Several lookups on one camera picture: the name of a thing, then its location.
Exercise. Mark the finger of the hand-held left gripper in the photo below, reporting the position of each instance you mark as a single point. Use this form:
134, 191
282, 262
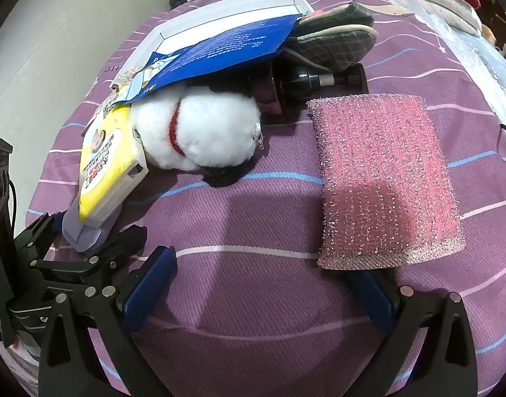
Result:
37, 231
120, 244

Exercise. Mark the purple striped bed sheet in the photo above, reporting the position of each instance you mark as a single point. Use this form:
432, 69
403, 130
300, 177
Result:
257, 223

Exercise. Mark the pink glitter scouring sponge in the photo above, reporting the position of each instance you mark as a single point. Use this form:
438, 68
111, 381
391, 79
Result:
381, 173

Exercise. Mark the brown plush toy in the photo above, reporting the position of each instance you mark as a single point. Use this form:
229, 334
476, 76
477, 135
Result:
491, 37

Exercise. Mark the clear plastic bag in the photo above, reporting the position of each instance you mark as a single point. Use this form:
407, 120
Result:
476, 49

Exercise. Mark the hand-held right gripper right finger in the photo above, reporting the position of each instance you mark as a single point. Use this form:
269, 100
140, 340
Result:
373, 297

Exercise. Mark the green plaid slipper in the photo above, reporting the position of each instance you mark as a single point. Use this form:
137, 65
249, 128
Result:
340, 49
344, 14

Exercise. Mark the white plush toy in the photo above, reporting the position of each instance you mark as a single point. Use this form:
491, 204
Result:
215, 132

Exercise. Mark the yellow wet wipes pack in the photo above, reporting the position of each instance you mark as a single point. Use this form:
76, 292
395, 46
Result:
108, 153

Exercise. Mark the lavender tissue packet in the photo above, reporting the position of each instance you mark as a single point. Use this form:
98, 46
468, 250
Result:
85, 235

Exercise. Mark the white cardboard box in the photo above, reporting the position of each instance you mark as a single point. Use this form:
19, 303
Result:
220, 16

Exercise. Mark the black pump bottle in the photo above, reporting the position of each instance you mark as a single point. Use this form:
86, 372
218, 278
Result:
307, 78

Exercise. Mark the blue printed packet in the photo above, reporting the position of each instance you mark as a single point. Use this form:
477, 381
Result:
220, 49

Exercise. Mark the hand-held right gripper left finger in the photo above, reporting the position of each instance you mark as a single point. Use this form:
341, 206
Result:
149, 285

